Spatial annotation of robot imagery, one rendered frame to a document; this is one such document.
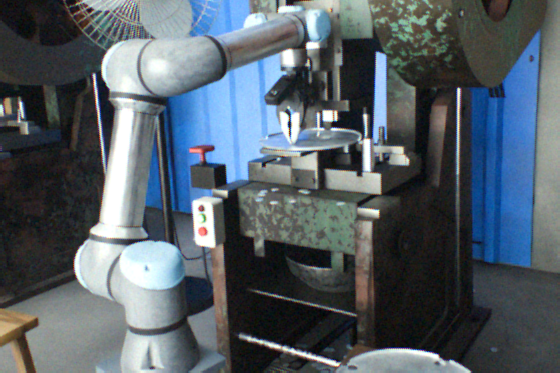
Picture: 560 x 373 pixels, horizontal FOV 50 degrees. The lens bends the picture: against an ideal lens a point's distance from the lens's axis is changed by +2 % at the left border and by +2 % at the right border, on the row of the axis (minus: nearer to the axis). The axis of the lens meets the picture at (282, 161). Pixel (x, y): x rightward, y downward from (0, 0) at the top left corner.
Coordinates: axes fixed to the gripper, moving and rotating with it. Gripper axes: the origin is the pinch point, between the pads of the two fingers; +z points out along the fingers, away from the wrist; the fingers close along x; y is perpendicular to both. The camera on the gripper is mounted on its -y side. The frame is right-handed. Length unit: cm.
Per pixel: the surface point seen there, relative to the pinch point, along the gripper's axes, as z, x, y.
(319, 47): -24.5, -1.7, 13.6
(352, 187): 13.5, -15.0, 7.4
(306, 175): 10.8, -2.0, 4.4
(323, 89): -13.0, -4.5, 10.5
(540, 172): 33, -41, 137
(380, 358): 40, -39, -29
